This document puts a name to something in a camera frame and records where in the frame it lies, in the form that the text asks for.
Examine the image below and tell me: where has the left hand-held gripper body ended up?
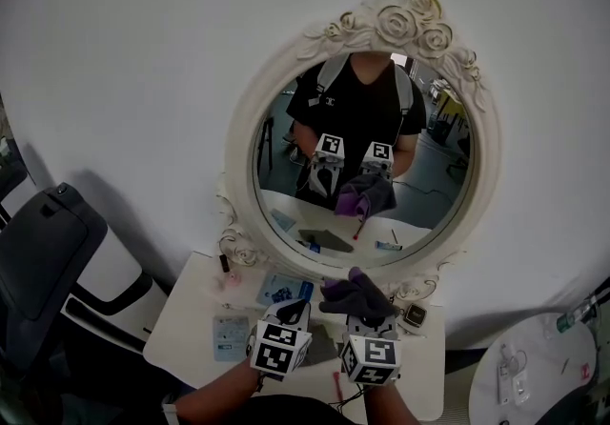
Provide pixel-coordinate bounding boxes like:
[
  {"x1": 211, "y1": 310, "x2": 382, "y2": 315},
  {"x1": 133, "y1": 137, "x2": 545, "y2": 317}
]
[{"x1": 244, "y1": 298, "x2": 315, "y2": 383}]

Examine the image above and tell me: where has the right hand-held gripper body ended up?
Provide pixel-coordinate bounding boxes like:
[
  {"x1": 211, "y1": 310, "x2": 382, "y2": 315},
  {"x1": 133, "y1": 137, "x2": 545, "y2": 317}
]
[{"x1": 338, "y1": 313, "x2": 403, "y2": 388}]

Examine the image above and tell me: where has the grey and purple cloth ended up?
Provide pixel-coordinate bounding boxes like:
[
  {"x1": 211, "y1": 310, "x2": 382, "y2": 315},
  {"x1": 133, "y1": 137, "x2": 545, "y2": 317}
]
[{"x1": 318, "y1": 266, "x2": 398, "y2": 320}]

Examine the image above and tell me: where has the white ornate vanity mirror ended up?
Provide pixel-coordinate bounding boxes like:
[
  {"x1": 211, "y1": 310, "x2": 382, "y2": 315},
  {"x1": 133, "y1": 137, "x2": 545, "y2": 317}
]
[{"x1": 215, "y1": 0, "x2": 504, "y2": 304}]

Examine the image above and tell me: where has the person's right forearm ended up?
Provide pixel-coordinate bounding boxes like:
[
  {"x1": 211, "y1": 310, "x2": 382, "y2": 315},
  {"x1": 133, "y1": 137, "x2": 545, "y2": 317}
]
[{"x1": 362, "y1": 381, "x2": 421, "y2": 425}]

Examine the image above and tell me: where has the person's left forearm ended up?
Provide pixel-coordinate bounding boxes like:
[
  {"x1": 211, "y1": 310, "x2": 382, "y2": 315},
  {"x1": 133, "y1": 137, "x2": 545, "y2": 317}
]
[{"x1": 174, "y1": 357, "x2": 268, "y2": 425}]

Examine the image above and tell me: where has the white vanity table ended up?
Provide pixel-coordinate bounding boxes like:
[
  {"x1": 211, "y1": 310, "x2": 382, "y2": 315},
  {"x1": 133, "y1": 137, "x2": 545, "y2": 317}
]
[{"x1": 142, "y1": 249, "x2": 447, "y2": 422}]

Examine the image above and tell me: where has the grey pouch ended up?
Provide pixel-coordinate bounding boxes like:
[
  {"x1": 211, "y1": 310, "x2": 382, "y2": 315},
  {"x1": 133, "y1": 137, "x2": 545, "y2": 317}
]
[{"x1": 304, "y1": 322, "x2": 341, "y2": 368}]

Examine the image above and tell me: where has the white and blue card packet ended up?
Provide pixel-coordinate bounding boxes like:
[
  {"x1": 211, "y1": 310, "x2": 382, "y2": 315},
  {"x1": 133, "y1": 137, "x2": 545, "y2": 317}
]
[{"x1": 212, "y1": 314, "x2": 252, "y2": 363}]

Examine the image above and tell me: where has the black square compact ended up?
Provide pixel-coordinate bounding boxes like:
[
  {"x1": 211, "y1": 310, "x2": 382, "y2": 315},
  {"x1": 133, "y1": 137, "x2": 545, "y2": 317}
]
[{"x1": 401, "y1": 302, "x2": 429, "y2": 334}]

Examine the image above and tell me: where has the person's black shirt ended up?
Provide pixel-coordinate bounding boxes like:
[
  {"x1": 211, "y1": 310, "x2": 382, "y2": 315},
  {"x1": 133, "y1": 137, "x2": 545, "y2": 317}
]
[{"x1": 232, "y1": 394, "x2": 369, "y2": 425}]

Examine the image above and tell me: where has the white wristband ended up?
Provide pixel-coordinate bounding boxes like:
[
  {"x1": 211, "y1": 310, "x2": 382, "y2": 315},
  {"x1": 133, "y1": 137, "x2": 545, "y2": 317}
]
[{"x1": 160, "y1": 392, "x2": 186, "y2": 425}]

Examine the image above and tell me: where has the round white side table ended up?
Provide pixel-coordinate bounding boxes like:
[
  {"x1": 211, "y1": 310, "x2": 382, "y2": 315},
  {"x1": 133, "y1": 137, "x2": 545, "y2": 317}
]
[{"x1": 468, "y1": 311, "x2": 600, "y2": 425}]

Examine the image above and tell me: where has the white and black appliance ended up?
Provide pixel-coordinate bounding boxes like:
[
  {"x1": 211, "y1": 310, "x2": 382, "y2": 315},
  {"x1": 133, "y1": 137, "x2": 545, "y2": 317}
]
[{"x1": 60, "y1": 221, "x2": 169, "y2": 354}]

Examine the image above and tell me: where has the clear plastic bottle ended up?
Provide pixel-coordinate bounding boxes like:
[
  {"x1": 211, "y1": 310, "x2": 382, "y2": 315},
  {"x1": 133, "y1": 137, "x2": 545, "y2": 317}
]
[{"x1": 554, "y1": 294, "x2": 602, "y2": 334}]

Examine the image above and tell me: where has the black office chair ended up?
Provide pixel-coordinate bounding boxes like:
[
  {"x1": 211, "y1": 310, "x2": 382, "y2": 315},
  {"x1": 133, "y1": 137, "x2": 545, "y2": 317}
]
[{"x1": 0, "y1": 181, "x2": 110, "y2": 370}]

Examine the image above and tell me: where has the black cable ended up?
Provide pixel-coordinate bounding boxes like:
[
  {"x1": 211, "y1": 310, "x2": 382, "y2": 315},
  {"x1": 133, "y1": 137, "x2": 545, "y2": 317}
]
[{"x1": 332, "y1": 387, "x2": 369, "y2": 411}]

